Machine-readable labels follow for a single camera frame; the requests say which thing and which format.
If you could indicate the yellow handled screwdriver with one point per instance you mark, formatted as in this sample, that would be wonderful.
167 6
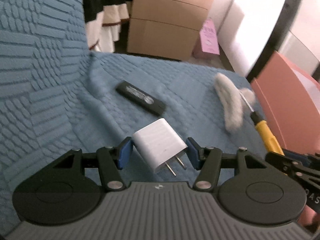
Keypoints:
261 126

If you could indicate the white wall charger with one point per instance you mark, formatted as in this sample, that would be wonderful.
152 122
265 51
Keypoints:
158 144

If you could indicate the white fluffy cloth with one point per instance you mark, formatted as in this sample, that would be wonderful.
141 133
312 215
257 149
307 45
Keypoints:
234 101

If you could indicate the black metal pole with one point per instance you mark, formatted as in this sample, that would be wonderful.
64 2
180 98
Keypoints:
282 26

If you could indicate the striped blanket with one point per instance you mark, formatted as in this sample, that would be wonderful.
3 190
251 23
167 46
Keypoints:
103 20

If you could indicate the wooden drawer cabinet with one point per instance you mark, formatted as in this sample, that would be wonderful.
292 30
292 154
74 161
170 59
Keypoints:
166 28

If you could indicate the pink storage box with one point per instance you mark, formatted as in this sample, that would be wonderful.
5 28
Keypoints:
289 97

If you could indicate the black usb stick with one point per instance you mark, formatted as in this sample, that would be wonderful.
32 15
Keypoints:
141 98

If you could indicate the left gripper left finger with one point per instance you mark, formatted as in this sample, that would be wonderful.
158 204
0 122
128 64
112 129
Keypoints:
111 159

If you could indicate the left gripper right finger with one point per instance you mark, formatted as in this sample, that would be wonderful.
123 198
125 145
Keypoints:
206 160

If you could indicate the blue textured sofa cover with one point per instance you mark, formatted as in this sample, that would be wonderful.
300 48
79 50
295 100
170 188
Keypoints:
57 95

